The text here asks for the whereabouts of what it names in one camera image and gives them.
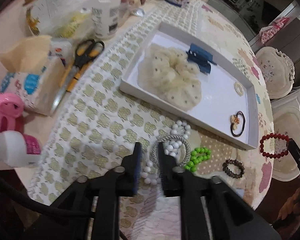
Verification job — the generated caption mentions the pink white plastic cup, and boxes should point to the pink white plastic cup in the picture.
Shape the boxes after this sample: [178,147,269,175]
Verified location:
[0,93,41,168]

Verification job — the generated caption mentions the red bead bracelet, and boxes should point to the red bead bracelet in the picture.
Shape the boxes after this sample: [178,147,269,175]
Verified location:
[259,133,291,159]

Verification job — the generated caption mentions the white pearl bead bracelet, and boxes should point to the white pearl bead bracelet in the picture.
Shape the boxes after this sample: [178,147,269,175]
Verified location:
[140,120,192,186]

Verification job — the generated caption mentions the plastic bag yellow contents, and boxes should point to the plastic bag yellow contents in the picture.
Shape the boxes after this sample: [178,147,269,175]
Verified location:
[50,0,94,41]

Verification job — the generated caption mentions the blue hair claw clip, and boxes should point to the blue hair claw clip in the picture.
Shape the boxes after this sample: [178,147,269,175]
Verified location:
[187,43,217,74]

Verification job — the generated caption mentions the dark brown bead bracelet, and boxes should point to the dark brown bead bracelet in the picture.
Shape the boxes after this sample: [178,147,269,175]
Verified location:
[221,158,246,180]

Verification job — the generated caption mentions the green bead bracelet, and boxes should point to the green bead bracelet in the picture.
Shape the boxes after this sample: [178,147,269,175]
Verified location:
[184,146,212,173]

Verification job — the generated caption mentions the tissue pack with tissue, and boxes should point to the tissue pack with tissue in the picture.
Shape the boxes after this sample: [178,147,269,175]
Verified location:
[0,35,66,116]

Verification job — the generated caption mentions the brown hair tie with charm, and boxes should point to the brown hair tie with charm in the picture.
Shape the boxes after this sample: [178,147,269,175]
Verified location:
[230,110,246,138]

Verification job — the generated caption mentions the small white blue box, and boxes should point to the small white blue box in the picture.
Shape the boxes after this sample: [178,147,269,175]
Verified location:
[48,38,73,66]

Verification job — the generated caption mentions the black yellow scissors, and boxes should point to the black yellow scissors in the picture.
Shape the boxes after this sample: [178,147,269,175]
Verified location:
[50,39,105,115]

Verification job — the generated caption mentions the cream dotted fabric scrunchie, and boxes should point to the cream dotted fabric scrunchie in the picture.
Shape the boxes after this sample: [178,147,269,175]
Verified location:
[138,43,202,111]

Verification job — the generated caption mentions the cream ornate chair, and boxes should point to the cream ornate chair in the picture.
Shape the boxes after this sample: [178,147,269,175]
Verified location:
[256,47,295,100]

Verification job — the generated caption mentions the silver braided hair tie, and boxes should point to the silver braided hair tie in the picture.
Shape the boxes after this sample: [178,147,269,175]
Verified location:
[150,134,192,168]

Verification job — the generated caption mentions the gold spiral hair tie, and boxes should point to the gold spiral hair tie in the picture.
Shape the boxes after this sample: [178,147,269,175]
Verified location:
[233,81,245,97]

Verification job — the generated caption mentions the patchwork quilted tablecloth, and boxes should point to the patchwork quilted tablecloth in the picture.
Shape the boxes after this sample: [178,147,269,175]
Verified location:
[28,0,274,239]

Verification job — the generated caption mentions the white bottle red cap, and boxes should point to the white bottle red cap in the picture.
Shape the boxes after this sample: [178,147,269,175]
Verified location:
[91,0,121,40]

